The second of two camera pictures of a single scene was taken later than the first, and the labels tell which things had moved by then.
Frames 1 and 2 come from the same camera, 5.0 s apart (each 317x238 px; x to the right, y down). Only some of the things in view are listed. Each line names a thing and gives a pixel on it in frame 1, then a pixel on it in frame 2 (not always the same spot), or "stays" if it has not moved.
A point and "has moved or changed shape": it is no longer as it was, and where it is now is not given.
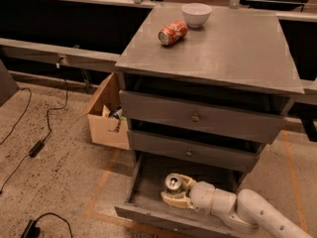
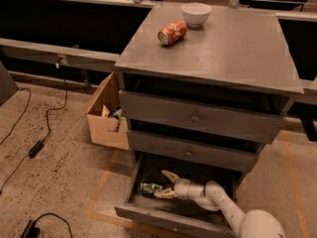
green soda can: x=173 y=183 has moved or changed shape
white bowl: x=196 y=14 stays
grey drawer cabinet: x=200 y=101 stays
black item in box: x=116 y=113 stays
